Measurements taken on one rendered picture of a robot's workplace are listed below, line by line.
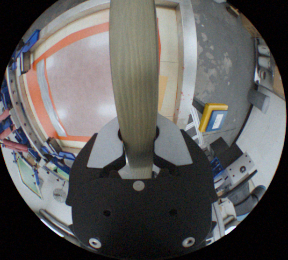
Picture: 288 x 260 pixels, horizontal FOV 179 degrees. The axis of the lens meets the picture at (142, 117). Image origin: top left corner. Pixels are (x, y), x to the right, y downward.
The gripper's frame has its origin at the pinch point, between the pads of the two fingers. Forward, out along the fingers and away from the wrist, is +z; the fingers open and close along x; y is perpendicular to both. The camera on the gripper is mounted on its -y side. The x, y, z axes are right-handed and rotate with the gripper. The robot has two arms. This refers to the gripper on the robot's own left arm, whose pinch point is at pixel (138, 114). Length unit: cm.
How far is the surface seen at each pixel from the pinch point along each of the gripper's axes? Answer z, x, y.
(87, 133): 14.2, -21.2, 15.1
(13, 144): -5, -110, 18
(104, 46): 13.9, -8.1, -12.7
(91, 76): 14.0, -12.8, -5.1
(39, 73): 13.2, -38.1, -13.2
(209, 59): 109, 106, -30
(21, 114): 8, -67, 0
